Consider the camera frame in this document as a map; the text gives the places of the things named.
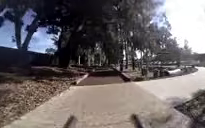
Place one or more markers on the leaf-covered ground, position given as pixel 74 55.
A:
pixel 26 90

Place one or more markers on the red brown ramp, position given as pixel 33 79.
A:
pixel 101 79

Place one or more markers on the dark low wall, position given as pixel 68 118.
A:
pixel 13 58

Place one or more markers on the row of trees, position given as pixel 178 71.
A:
pixel 123 33

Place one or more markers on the grey concrete path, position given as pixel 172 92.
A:
pixel 103 103

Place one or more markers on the robot's own part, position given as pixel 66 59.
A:
pixel 137 121
pixel 70 122

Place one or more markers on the large forked tree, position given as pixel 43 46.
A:
pixel 21 30

